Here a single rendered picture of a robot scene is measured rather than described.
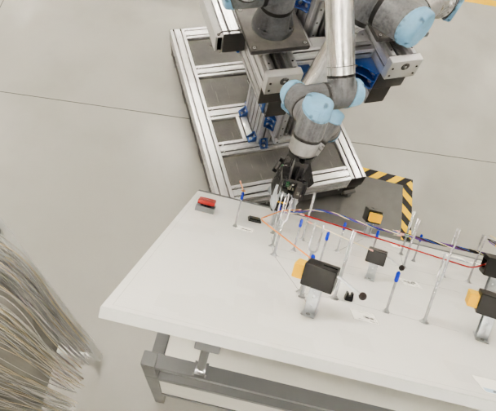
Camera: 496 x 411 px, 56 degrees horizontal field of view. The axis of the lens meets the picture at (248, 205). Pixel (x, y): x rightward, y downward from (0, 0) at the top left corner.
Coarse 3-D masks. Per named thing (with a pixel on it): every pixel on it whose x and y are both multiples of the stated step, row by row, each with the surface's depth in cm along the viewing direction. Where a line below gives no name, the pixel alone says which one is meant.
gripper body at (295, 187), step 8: (288, 152) 121; (296, 160) 118; (304, 160) 120; (312, 160) 121; (280, 168) 127; (288, 168) 125; (296, 168) 121; (304, 168) 120; (280, 176) 127; (288, 176) 122; (296, 176) 120; (304, 176) 124; (280, 184) 122; (288, 184) 123; (296, 184) 122; (304, 184) 121; (288, 192) 124; (296, 192) 123; (304, 192) 123
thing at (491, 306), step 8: (480, 288) 91; (480, 296) 87; (488, 296) 87; (480, 304) 87; (488, 304) 87; (480, 312) 87; (488, 312) 87; (480, 320) 90; (488, 320) 88; (480, 328) 89; (488, 328) 88; (480, 336) 89; (488, 336) 88
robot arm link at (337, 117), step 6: (336, 114) 140; (342, 114) 141; (330, 120) 140; (336, 120) 141; (342, 120) 142; (330, 126) 141; (336, 126) 142; (330, 132) 142; (336, 132) 147; (324, 138) 142; (324, 144) 147
